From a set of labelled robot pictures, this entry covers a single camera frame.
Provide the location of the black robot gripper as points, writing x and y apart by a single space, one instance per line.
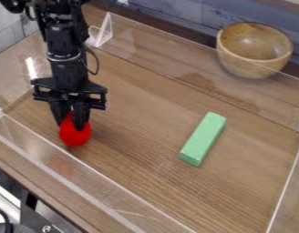
69 87

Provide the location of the red plush tomato toy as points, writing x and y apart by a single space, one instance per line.
71 136

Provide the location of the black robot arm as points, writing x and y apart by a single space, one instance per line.
63 27

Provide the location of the green rectangular block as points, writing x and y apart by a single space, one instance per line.
202 139

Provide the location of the wooden bowl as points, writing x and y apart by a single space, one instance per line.
252 50

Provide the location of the clear acrylic corner bracket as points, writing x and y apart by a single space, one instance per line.
99 34

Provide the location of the clear acrylic enclosure wall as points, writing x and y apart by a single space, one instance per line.
124 183

